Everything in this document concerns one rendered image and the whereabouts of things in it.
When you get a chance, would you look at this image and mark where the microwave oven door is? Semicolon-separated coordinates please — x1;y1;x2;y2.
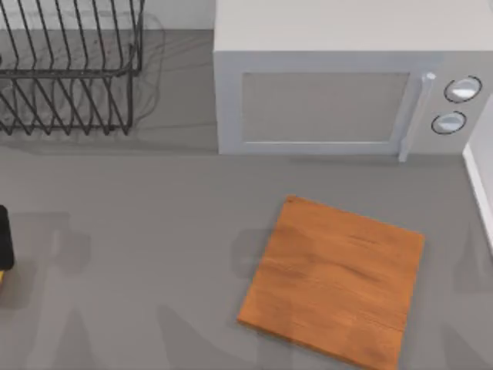
213;52;428;156

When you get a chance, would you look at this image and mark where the orange wooden cutting board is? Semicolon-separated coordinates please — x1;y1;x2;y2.
236;194;426;370

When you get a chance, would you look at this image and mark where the large microwave knob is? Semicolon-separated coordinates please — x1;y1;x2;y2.
443;75;484;104

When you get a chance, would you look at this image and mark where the pale microwave oven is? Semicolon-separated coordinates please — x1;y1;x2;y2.
213;0;493;163

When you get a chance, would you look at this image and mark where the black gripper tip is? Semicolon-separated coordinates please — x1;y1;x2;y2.
0;204;16;272

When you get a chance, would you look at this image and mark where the black wire dish rack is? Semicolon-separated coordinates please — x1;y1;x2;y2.
0;0;146;136

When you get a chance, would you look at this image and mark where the small microwave knob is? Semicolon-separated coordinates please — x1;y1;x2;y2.
430;110;468;136

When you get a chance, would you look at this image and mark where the microwave door handle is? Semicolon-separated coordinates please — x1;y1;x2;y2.
397;71;437;163

